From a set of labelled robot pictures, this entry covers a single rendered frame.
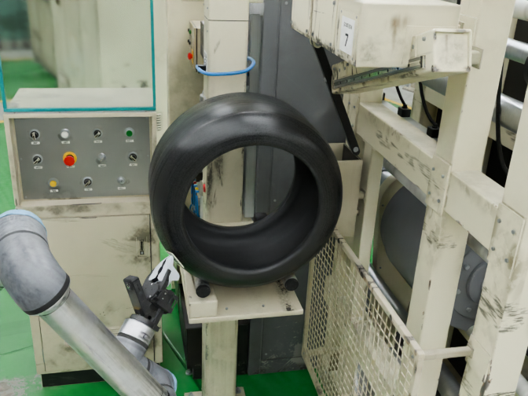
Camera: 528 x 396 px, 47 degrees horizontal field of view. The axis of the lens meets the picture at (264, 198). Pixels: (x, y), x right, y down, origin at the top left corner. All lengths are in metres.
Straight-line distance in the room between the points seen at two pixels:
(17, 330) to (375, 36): 2.51
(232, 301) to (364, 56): 0.95
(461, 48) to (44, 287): 1.03
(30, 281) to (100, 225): 1.22
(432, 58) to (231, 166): 0.94
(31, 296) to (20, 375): 1.78
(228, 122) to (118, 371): 0.70
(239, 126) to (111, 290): 1.24
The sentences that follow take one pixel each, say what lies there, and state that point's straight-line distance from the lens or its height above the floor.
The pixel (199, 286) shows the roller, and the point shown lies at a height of 0.92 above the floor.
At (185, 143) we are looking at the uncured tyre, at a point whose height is 1.38.
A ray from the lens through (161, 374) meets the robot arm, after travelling 1.75.
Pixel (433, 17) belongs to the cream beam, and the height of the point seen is 1.75.
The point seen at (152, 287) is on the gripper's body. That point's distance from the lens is 1.74.
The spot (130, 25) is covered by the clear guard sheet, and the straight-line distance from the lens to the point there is 2.33.
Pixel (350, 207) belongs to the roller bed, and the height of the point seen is 1.02.
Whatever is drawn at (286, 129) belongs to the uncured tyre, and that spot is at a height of 1.42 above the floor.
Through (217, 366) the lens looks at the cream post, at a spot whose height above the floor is 0.30.
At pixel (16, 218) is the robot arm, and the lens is 1.46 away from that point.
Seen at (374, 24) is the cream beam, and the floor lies 1.73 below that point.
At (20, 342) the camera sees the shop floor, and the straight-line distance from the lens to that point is 3.31.
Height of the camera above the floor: 1.91
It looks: 24 degrees down
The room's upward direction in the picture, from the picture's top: 3 degrees clockwise
